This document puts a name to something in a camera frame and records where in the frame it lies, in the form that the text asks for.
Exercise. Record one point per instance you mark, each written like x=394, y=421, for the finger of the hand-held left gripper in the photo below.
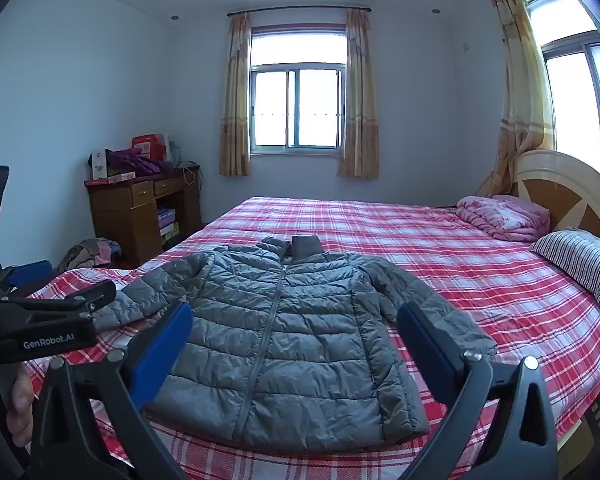
x=55, y=302
x=30, y=271

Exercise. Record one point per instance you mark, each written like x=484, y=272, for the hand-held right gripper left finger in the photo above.
x=160, y=355

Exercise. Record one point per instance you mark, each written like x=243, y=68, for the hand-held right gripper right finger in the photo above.
x=425, y=345

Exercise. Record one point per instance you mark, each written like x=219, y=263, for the grey puffer jacket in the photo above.
x=305, y=340

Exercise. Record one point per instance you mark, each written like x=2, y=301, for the pile of clothes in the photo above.
x=87, y=255

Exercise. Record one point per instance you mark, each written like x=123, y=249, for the person's left hand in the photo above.
x=22, y=400

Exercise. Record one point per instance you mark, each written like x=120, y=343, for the bed with red plaid sheet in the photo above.
x=480, y=280

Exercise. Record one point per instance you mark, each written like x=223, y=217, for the brown wooden desk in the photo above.
x=125, y=220

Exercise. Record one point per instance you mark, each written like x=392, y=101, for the yellow and white box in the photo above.
x=170, y=230

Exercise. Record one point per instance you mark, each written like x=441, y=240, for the flat pink box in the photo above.
x=115, y=178

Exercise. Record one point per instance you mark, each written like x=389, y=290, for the white upright box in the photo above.
x=98, y=165

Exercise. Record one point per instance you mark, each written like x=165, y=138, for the purple box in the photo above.
x=166, y=217

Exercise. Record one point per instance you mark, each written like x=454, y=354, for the purple puffer jacket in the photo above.
x=135, y=162

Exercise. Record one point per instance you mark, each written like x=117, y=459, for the pink folded quilt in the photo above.
x=505, y=215

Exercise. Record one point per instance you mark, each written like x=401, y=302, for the red cardboard box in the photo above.
x=147, y=145

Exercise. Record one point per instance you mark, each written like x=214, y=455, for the striped pillow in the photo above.
x=580, y=260

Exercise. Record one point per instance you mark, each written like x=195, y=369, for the clear plastic bottle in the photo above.
x=175, y=152

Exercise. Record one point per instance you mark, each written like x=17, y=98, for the cream and brown wooden headboard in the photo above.
x=555, y=175

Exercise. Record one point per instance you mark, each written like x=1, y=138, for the beige patterned curtain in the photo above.
x=235, y=110
x=360, y=110

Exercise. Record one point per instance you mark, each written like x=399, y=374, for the sliding window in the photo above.
x=300, y=110

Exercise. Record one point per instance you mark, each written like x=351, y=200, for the beige tied-back curtain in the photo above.
x=525, y=85

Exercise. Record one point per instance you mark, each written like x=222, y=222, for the large side window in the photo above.
x=575, y=100

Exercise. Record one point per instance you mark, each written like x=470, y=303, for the black curtain rod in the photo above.
x=300, y=9

